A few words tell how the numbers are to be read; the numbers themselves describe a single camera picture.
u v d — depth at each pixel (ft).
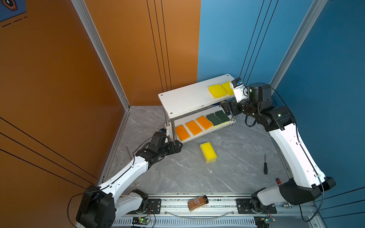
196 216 2.34
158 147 2.08
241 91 1.79
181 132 3.07
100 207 1.30
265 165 2.85
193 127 3.26
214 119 3.34
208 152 2.86
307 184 1.24
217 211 2.38
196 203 2.33
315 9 2.30
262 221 2.32
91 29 2.52
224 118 3.36
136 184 2.65
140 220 2.33
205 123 3.25
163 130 2.48
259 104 1.47
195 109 2.41
